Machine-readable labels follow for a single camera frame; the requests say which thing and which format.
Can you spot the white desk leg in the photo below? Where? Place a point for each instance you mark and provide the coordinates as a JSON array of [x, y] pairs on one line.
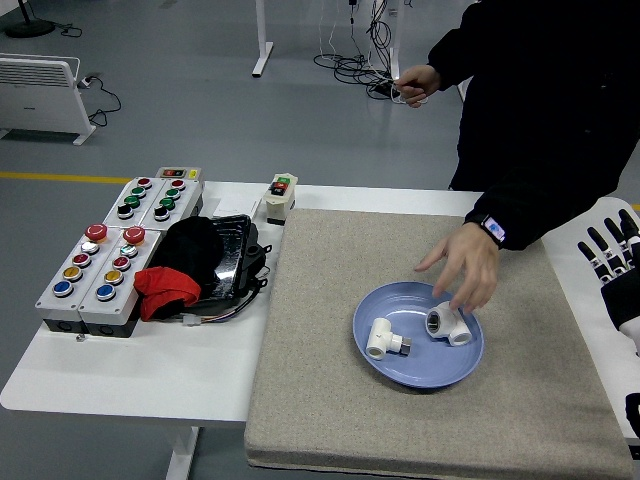
[[261, 45], [395, 40]]

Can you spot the black smartwatch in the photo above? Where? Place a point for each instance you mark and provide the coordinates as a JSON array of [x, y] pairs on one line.
[[495, 229]]

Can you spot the black stand base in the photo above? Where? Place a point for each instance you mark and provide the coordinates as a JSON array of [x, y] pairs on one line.
[[29, 26]]

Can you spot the white table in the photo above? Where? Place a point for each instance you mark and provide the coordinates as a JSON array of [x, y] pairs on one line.
[[150, 375]]

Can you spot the blue round plate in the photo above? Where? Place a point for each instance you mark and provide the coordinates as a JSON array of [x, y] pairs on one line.
[[420, 365]]

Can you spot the red cloth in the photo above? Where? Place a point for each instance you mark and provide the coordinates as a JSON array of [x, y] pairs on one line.
[[165, 290]]

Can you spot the black cloth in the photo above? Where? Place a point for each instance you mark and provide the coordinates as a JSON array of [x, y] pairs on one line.
[[192, 245]]

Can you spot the white green-red switch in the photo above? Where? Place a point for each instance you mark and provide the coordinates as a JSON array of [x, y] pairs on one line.
[[279, 197]]

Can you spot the person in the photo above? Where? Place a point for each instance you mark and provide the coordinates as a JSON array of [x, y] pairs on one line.
[[550, 100]]

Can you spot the white paper sheet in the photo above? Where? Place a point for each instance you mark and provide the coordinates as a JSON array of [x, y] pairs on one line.
[[235, 206]]

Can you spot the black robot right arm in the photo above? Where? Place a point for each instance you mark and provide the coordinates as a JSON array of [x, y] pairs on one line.
[[634, 415]]

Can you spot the white desk frame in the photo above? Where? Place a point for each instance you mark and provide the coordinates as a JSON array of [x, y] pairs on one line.
[[462, 92]]

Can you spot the person's right hand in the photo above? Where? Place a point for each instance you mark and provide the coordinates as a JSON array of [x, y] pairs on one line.
[[420, 84]]

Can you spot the small grey switch box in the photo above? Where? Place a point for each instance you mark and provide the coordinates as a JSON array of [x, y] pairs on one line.
[[178, 173]]

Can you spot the black plastic tray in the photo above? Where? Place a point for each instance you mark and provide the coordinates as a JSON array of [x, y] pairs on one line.
[[232, 255]]

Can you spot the white pipe tee fitting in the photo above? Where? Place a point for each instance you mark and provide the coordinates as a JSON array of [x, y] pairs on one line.
[[442, 322]]

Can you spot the grey-brown mat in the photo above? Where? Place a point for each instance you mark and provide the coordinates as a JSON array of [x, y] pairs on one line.
[[350, 410]]

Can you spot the button box green buttons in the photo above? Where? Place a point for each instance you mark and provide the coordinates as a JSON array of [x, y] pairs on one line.
[[172, 200], [131, 200]]

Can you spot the white panel heater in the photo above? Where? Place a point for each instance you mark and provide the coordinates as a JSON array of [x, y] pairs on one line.
[[35, 95]]

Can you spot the button box red mushroom button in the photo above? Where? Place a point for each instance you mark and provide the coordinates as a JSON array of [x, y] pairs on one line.
[[112, 300], [65, 295]]

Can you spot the person's left hand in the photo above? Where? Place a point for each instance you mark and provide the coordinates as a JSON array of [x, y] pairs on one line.
[[472, 265]]

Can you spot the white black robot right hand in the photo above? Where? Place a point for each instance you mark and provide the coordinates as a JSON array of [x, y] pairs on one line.
[[622, 300]]

